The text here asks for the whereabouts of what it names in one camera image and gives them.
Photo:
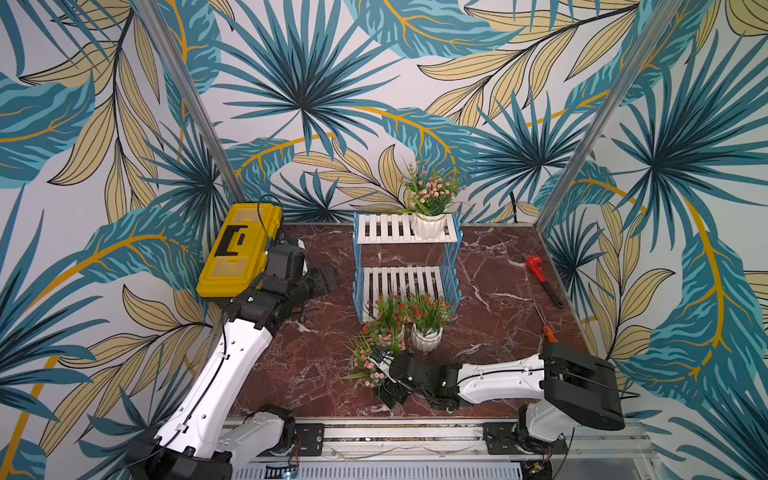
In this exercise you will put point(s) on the right corner metal post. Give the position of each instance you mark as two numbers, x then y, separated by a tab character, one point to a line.
647	41

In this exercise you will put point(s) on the yellow black toolbox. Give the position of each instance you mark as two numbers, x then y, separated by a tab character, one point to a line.
239	253

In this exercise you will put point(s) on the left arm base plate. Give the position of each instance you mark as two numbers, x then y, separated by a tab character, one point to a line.
302	440

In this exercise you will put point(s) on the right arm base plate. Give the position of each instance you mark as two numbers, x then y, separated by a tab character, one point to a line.
507	438

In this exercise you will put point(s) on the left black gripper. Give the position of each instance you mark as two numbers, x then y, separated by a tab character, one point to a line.
321	287

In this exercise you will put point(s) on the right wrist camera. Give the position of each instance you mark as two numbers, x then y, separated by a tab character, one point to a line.
381	360

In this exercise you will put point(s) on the red flower pot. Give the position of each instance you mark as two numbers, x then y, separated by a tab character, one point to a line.
387	329
427	316

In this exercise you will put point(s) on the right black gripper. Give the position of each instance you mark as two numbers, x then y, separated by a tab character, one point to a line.
395	369

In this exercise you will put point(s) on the aluminium front rail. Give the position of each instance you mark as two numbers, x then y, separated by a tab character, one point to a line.
453	448

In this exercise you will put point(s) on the orange handled screwdriver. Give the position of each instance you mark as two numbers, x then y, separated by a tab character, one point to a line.
546	328

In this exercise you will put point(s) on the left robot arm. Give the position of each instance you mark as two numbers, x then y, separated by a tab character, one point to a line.
192	443

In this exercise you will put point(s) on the blue white two-tier rack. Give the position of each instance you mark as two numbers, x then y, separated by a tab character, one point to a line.
374	282

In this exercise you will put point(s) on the red pipe wrench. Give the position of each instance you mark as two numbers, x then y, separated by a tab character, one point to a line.
534	264

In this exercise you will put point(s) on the left corner metal post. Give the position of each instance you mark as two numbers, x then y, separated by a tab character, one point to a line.
164	42

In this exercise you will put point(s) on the pink flower pot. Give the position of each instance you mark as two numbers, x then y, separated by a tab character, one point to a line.
364	370
429	194

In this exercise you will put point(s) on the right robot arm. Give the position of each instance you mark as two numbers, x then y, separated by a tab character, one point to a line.
564	387

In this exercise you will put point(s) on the corner metal post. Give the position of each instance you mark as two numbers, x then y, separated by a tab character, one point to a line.
647	41
164	42

